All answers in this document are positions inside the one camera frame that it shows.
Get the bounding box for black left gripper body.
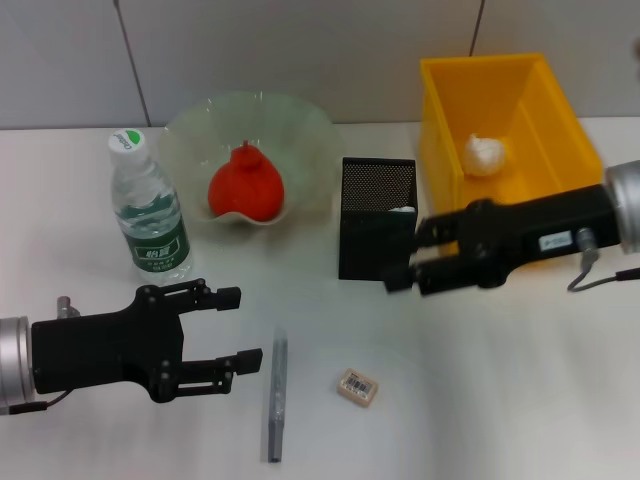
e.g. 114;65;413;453
30;283;187;404

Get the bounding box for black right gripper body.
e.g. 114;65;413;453
459;183;624;291

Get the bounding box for white paper ball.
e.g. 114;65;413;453
460;132;509;177

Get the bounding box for red-orange toy orange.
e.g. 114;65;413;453
207;141;286;224

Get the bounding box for clear green-label water bottle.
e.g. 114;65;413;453
107;127;195;287

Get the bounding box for black mesh pen holder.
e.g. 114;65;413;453
338;156;419;282

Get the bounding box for grey glitter pen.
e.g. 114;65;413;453
260;324;290;464

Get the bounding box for beige eraser with barcode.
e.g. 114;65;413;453
336;369;380;409

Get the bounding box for translucent green wavy fruit plate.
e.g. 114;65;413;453
158;89;346;227

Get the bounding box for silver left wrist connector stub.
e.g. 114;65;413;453
55;295;82;320

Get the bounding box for yellow plastic bin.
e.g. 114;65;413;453
418;52;604;274

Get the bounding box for grey right arm cable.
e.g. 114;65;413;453
567;227;640;294

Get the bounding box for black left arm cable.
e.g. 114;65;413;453
0;389;71;416

